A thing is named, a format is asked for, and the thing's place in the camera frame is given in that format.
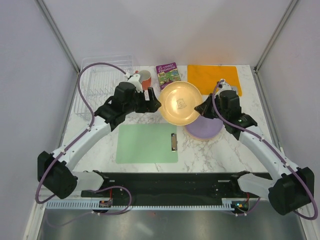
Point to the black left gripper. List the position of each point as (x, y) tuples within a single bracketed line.
[(150, 106)]

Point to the left aluminium frame post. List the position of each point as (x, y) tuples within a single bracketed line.
[(57, 33)]

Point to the aluminium frame post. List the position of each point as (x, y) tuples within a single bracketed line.
[(57, 33), (276, 33)]

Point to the tan plate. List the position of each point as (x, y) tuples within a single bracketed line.
[(178, 101)]

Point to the pink plate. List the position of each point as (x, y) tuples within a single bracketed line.
[(198, 138)]

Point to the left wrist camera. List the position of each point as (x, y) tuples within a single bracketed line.
[(135, 79)]

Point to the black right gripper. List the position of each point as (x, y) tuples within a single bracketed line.
[(204, 108)]

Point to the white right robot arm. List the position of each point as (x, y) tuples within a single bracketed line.
[(290, 186)]

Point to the orange mat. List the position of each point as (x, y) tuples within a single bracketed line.
[(205, 77)]

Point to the white slotted cable duct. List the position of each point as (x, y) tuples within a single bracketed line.
[(106, 204)]

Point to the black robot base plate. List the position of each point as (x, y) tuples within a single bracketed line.
[(167, 188)]

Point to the orange mug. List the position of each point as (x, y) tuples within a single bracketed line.
[(146, 79)]

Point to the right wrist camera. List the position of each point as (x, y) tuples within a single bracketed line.
[(223, 86)]

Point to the white wire dish rack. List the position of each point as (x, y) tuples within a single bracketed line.
[(98, 82)]

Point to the purple paperback book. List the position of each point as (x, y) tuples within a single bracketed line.
[(166, 74)]

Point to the right aluminium frame post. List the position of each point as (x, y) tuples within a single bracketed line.
[(276, 33)]

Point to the green clipboard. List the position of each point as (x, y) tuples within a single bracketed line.
[(146, 144)]

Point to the small white label card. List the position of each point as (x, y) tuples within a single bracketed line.
[(234, 88)]

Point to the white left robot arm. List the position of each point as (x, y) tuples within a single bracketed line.
[(55, 170)]

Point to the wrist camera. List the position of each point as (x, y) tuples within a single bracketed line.
[(135, 79), (223, 86)]

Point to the purple plate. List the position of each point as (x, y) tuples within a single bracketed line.
[(204, 127)]

